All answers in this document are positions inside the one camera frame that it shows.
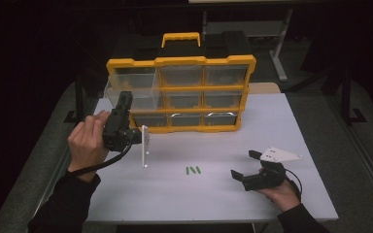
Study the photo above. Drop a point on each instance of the white metal desk frame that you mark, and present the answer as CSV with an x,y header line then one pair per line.
x,y
279,48

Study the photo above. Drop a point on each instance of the yellow organizer cabinet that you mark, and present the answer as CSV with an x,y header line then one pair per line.
x,y
181,60

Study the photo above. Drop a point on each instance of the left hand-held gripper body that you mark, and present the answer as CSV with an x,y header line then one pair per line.
x,y
118,132

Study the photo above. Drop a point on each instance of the person's left hand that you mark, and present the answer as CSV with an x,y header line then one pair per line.
x,y
84,145

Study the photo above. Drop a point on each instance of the black metal stand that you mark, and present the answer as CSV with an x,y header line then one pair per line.
x,y
346,97
79,97

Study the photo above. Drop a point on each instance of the aluminium frame rail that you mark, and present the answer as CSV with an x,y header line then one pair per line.
x,y
366,161
55,181

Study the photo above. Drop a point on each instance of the grid of clear organizer bins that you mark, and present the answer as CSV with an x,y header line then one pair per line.
x,y
223,76

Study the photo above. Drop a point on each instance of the person's right hand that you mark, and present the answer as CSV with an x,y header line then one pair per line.
x,y
283,195

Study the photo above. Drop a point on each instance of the clear plastic drawer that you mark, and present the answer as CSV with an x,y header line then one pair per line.
x,y
145,93

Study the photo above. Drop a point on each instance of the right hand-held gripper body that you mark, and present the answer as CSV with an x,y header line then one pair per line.
x,y
267,178

